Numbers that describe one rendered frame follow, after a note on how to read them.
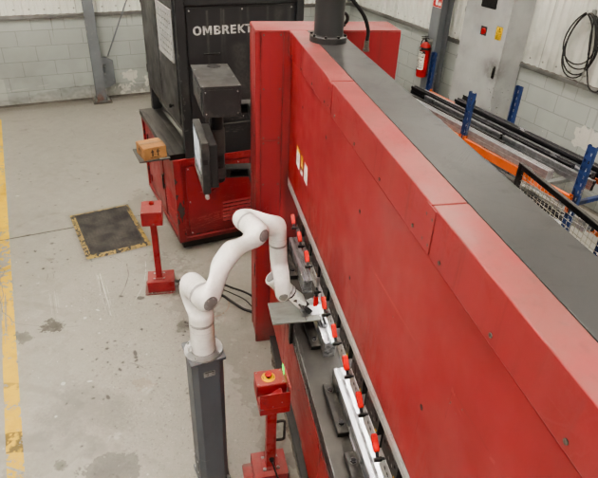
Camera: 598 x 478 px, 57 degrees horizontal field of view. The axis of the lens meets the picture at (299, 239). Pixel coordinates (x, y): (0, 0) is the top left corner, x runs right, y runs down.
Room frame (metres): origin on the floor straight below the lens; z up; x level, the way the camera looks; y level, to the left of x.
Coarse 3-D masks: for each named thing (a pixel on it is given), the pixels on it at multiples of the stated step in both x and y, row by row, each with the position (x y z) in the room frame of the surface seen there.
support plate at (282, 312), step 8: (272, 304) 2.39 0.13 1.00; (280, 304) 2.39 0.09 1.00; (288, 304) 2.40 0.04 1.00; (312, 304) 2.41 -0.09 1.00; (272, 312) 2.33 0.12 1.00; (280, 312) 2.33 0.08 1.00; (288, 312) 2.33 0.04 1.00; (296, 312) 2.34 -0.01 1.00; (272, 320) 2.26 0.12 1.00; (280, 320) 2.27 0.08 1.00; (288, 320) 2.27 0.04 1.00; (296, 320) 2.27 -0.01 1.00; (304, 320) 2.28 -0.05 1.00; (312, 320) 2.28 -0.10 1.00; (320, 320) 2.29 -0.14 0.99
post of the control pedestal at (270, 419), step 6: (270, 414) 1.99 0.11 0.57; (276, 414) 2.00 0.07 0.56; (270, 420) 1.99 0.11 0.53; (276, 420) 2.00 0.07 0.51; (270, 426) 1.99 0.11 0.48; (270, 432) 1.99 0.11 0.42; (270, 438) 1.99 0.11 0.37; (270, 444) 1.99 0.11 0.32; (270, 450) 1.99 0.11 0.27; (270, 456) 1.99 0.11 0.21; (270, 462) 1.99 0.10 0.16
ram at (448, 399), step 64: (320, 128) 2.46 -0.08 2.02; (320, 192) 2.39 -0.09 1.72; (320, 256) 2.30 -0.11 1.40; (384, 256) 1.52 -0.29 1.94; (384, 320) 1.44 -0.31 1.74; (448, 320) 1.08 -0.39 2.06; (384, 384) 1.36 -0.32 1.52; (448, 384) 1.01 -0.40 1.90; (512, 384) 0.80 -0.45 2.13; (448, 448) 0.94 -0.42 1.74; (512, 448) 0.74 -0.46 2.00
